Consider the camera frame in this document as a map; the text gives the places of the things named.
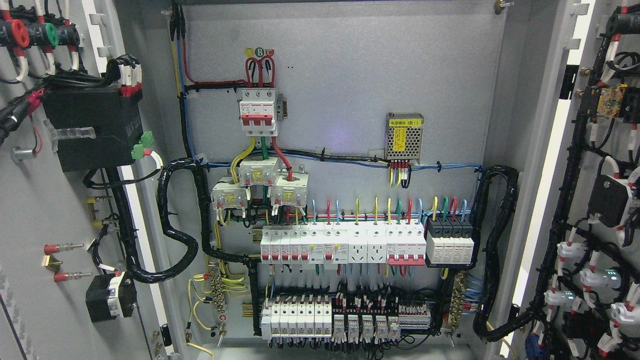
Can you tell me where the white rotary selector switch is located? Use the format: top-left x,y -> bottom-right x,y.
86,271 -> 137,323

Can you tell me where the black corrugated cable conduit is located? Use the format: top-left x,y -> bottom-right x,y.
472,166 -> 532,343

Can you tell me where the white socket breaker row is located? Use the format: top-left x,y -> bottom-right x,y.
260,221 -> 426,269

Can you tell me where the black white surge protector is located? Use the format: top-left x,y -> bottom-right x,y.
425,218 -> 475,268

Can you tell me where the white current transformer top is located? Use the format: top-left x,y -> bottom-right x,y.
238,156 -> 281,187

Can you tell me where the grey cabinet door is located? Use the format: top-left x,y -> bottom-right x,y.
473,0 -> 639,360
1,0 -> 184,360

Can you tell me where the white current transformer left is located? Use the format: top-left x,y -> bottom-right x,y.
211,177 -> 250,210

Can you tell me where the white red main breaker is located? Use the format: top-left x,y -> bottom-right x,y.
238,88 -> 285,137

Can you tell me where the white current transformer right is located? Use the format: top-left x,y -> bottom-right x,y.
270,173 -> 309,208

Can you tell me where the right brass ground bar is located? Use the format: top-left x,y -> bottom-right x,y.
448,272 -> 467,334

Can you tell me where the metal mesh power supply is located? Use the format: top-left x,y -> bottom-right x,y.
385,112 -> 425,163

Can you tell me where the left brass ground bar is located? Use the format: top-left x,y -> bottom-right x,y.
208,264 -> 227,322

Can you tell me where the white current transformer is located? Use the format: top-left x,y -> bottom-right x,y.
238,156 -> 281,187
211,177 -> 250,210
270,173 -> 309,208

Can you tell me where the left black corrugated conduit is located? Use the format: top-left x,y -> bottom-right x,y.
107,158 -> 262,336

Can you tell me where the black digital power meter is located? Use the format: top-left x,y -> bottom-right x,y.
42,85 -> 154,173

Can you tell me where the brass ground bar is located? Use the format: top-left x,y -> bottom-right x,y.
208,264 -> 227,322
448,272 -> 467,334

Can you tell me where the black relay terminal row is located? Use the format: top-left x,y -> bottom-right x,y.
260,283 -> 433,352

